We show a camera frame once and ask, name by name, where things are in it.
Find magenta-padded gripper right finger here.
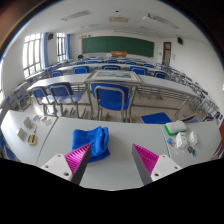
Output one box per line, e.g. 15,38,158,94
131,143,183,186

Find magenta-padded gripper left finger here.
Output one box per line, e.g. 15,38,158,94
40,143,92,185

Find blue microfibre towel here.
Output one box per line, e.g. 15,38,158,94
71,125,111,164

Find small blue printed card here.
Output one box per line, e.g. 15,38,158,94
166,137,177,149

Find small white box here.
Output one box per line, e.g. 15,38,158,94
175,131,188,149
187,130,199,147

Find green and white box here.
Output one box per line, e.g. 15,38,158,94
164,120,188,136

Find grey flat packet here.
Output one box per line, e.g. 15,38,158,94
22,116,34,130
16,127,29,142

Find colourful printed cards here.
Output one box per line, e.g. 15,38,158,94
33,114,54,127

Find blue chair seat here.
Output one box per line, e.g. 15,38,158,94
139,111,173,125

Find blue metal-framed chair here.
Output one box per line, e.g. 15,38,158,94
47,81,84,116
90,82,132,122
31,86,54,111

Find long grey classroom desk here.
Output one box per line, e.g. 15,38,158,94
84,73,209,123
25,73,91,118

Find group of blue chairs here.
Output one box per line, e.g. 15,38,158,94
49,56,171,79

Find framed picture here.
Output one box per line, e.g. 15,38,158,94
84,69,142,84

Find brown door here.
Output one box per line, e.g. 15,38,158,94
162,41,172,66

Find large bright window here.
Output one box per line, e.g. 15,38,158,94
22,33,43,79

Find blue curtain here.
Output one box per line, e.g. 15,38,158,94
40,32,50,69
64,33,71,61

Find narrow bright window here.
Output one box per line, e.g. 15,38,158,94
55,32,67,63

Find orange lectern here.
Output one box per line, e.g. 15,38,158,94
110,50,128,58

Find green chalkboard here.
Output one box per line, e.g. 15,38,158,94
81,35,155,58

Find long ceiling light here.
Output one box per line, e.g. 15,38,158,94
142,13,181,30
60,9,92,22

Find square ceiling vent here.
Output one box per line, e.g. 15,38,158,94
108,15,130,23

